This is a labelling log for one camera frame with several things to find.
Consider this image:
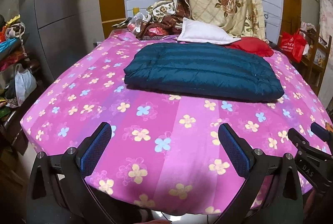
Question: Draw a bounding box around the brown floral bedding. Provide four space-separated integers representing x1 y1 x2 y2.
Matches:
137 0 191 39

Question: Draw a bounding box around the red cushion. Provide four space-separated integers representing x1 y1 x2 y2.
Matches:
225 37 274 58

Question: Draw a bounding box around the white pillow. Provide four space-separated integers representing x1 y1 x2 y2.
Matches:
177 18 241 45

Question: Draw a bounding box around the teal quilted down jacket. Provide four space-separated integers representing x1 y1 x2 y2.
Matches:
124 43 284 102

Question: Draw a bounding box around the white plastic bag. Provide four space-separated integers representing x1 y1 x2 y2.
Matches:
14 64 37 106

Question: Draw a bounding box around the red shopping bag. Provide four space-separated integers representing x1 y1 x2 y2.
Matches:
278 29 307 63

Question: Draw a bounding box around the clear plastic bag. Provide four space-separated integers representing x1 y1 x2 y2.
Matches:
127 12 144 35

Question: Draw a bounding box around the grey refrigerator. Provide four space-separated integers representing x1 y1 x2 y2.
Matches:
18 0 104 84

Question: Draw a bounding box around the pink floral bed sheet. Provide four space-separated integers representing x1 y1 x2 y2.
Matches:
20 32 330 215

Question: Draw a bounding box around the pile of colourful clothes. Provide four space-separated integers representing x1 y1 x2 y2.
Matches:
0 15 27 71

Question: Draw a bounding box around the wooden chair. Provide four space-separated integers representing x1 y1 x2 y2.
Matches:
301 25 332 96

